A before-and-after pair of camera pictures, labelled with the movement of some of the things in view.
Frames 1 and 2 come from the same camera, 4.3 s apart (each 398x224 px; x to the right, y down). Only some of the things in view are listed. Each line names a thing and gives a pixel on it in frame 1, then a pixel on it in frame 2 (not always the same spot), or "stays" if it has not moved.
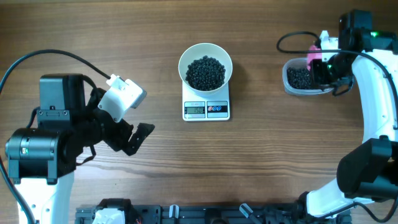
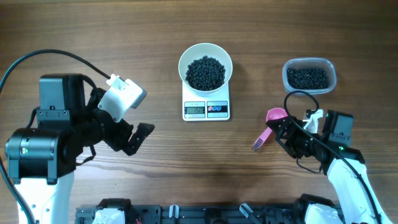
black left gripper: [120, 139] stays
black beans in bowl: [206, 73] stays
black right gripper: [319, 79] to [290, 135]
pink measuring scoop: [313, 56] to [275, 113]
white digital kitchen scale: [213, 106] stays
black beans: [300, 78] stays
